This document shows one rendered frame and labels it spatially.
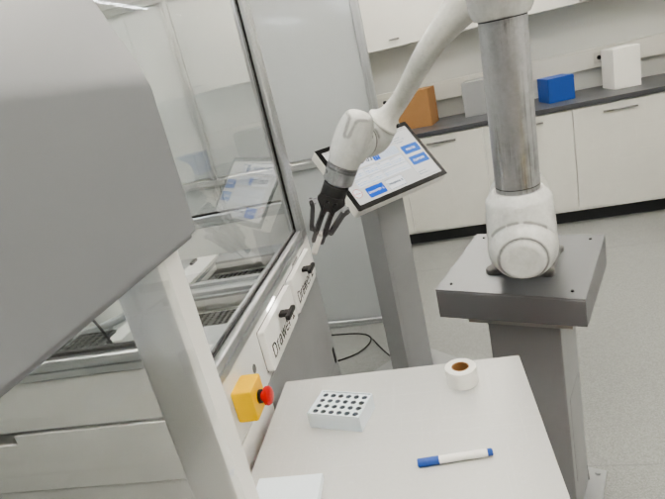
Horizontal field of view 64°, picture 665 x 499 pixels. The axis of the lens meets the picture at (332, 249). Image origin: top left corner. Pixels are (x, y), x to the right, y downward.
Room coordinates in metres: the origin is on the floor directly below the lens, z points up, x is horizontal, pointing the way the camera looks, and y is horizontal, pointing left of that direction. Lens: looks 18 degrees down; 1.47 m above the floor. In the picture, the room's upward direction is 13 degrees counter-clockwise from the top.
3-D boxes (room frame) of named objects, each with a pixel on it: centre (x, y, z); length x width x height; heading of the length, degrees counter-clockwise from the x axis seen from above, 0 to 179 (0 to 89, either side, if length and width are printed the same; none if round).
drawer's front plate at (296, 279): (1.62, 0.12, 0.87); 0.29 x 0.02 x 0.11; 168
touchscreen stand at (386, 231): (2.19, -0.28, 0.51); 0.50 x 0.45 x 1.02; 35
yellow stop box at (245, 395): (0.98, 0.24, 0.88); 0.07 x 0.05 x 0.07; 168
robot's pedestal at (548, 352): (1.39, -0.53, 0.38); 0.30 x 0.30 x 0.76; 54
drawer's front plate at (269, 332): (1.31, 0.18, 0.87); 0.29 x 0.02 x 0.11; 168
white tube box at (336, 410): (1.00, 0.06, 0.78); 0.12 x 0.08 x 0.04; 62
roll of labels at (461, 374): (1.03, -0.22, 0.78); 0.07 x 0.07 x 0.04
